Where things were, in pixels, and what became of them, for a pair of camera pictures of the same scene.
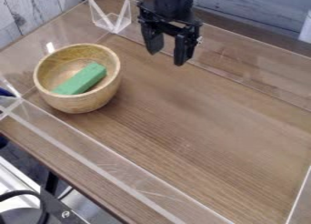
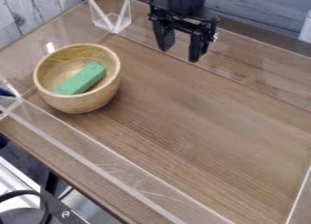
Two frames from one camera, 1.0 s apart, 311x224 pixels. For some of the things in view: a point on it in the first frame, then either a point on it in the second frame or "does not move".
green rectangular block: (80, 82) does not move
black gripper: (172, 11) -> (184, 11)
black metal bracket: (57, 210) does not move
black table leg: (51, 183) does not move
